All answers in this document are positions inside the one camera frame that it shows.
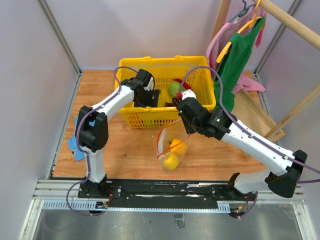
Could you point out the wooden clothes rack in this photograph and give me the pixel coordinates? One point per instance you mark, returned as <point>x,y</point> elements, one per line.
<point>290,72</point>

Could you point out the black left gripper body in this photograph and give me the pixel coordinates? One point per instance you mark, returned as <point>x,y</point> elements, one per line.
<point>145,101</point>

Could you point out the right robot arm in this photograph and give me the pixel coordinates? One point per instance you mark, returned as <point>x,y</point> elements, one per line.
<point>284,167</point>

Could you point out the yellow plastic basket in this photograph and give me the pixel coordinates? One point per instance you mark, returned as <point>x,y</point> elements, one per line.
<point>164,70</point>

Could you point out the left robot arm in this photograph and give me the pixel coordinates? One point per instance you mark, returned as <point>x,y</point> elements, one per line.
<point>92,129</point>

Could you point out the dark grape bunch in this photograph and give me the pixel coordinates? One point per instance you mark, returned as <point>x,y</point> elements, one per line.
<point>173,103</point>

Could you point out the green cabbage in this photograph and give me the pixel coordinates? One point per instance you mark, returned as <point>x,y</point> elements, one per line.
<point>173,89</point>

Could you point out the pink shirt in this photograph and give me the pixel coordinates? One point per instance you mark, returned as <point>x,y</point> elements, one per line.
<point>218,43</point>

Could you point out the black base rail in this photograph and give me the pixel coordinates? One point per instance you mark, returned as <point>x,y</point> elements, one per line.
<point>172,194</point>

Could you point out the clear zip top bag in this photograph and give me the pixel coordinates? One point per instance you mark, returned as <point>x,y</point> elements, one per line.
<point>166,135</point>

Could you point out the grey hanger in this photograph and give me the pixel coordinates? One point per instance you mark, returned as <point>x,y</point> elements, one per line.
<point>242,12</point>

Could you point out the green tank top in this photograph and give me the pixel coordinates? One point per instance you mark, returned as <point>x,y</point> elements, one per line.
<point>232,65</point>

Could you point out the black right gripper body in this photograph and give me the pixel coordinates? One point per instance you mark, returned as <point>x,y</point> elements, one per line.
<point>190,127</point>

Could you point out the yellow bell pepper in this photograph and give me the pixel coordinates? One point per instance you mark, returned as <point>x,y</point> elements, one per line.
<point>178,146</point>

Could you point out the yellow hanger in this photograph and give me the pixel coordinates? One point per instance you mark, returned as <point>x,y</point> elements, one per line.
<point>249,24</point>

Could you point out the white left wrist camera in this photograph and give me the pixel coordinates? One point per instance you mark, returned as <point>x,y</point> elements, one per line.
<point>151,85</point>

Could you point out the blue cloth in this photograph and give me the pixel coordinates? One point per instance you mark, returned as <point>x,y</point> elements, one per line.
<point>72,145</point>

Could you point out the yellow lemon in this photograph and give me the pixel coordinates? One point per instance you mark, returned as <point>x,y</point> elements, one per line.
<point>171,161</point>

